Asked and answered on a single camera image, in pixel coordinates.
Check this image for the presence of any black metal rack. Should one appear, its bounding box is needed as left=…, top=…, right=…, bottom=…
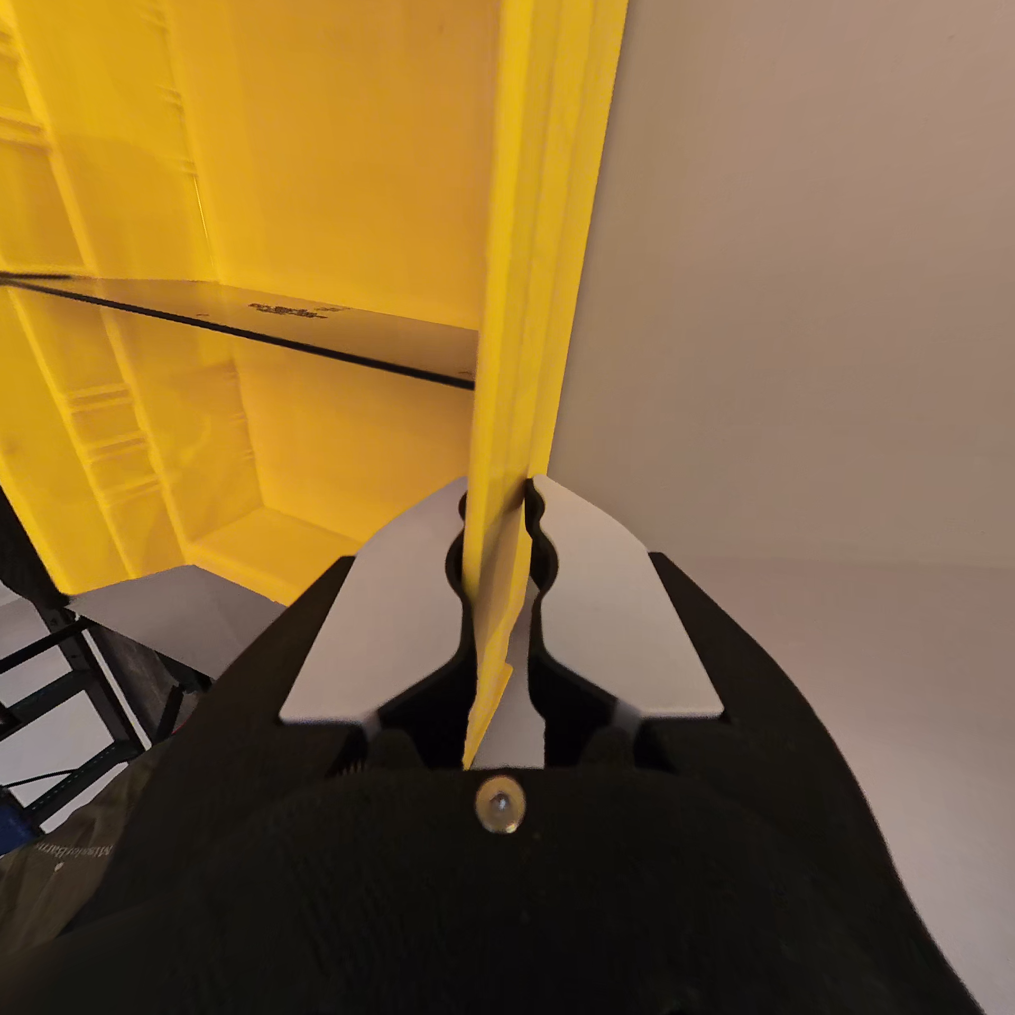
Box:
left=0, top=492, right=215, bottom=834

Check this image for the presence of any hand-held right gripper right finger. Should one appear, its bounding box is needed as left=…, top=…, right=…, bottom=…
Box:
left=527, top=474, right=724, bottom=746

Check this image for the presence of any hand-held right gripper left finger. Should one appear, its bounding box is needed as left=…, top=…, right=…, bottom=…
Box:
left=278, top=476, right=477, bottom=750

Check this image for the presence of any yellow plastic bin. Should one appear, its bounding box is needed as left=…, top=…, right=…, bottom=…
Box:
left=0, top=0, right=629, bottom=770

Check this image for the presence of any olive green bag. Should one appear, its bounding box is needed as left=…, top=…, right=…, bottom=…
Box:
left=0, top=737, right=163, bottom=956

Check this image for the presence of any black bin divider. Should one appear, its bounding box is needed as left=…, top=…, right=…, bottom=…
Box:
left=0, top=273, right=481, bottom=391

